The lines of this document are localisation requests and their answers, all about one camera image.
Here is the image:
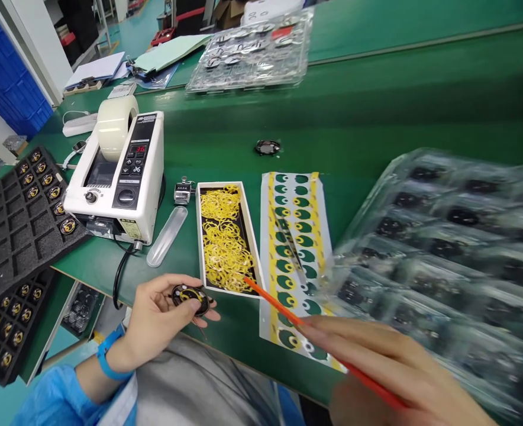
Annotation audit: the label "person's right hand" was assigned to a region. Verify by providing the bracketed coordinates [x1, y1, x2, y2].
[296, 314, 498, 426]

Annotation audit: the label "person's left hand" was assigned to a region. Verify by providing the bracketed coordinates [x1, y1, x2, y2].
[117, 273, 221, 370]

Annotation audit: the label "person's left index finger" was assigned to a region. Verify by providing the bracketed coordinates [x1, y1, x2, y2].
[153, 273, 204, 293]

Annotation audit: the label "person's right fingers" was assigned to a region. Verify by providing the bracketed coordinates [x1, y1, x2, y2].
[296, 314, 406, 380]

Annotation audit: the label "person's left thumb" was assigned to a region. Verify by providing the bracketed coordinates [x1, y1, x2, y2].
[175, 301, 221, 323]

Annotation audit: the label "round black component yellow ring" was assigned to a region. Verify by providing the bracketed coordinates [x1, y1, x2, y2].
[170, 285, 214, 318]

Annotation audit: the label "orange stick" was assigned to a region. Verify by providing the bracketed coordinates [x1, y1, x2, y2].
[242, 275, 406, 410]

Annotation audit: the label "clear plastic tube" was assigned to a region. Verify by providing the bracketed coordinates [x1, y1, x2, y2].
[146, 206, 189, 269]

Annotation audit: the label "white box of yellow rings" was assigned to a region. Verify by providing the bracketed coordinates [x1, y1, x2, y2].
[196, 180, 267, 299]

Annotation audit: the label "person's body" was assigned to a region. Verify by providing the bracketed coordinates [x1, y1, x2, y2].
[106, 330, 306, 426]

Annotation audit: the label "silver tally counter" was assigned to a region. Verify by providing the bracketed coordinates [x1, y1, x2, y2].
[173, 176, 197, 206]

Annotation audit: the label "white tape dispenser machine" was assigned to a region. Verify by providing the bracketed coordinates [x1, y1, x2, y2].
[62, 110, 165, 254]

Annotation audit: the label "metal tweezers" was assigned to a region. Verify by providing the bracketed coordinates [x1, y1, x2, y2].
[273, 216, 309, 286]

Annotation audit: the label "tray of parts under table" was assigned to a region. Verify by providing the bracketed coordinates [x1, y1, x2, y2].
[60, 283, 106, 339]

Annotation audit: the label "sheet of green yellow stickers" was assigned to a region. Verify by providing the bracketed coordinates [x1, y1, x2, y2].
[259, 171, 349, 375]

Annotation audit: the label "clear blister tray black components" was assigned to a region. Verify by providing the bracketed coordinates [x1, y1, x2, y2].
[325, 147, 523, 426]

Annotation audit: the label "group of components large tray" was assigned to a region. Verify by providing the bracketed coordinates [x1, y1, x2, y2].
[16, 150, 79, 236]

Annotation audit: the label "clear tape roll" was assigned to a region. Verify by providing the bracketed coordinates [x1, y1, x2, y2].
[94, 95, 140, 163]

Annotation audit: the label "small black foam tray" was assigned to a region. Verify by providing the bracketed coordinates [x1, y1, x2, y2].
[0, 267, 59, 388]

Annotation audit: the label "large black foam tray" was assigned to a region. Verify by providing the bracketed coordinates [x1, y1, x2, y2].
[0, 145, 92, 308]

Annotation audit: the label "group of components small tray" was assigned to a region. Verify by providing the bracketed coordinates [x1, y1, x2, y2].
[0, 283, 45, 369]

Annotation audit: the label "white paper clipboard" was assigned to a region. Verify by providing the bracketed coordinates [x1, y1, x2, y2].
[63, 51, 127, 93]

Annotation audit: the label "green paper folder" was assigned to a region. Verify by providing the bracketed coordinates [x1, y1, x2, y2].
[128, 34, 214, 77]

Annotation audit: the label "clear blister tray white parts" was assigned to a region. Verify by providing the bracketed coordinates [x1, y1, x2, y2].
[185, 8, 315, 95]

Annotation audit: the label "stack of blue crates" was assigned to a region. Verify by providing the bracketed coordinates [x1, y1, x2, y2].
[0, 0, 54, 139]

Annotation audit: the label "cardboard box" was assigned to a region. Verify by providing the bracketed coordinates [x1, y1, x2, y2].
[211, 0, 246, 28]

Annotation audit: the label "black power cable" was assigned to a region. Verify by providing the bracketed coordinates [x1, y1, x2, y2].
[112, 238, 146, 311]

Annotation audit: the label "smartwatch with white strap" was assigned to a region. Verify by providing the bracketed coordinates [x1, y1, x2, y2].
[62, 140, 88, 170]

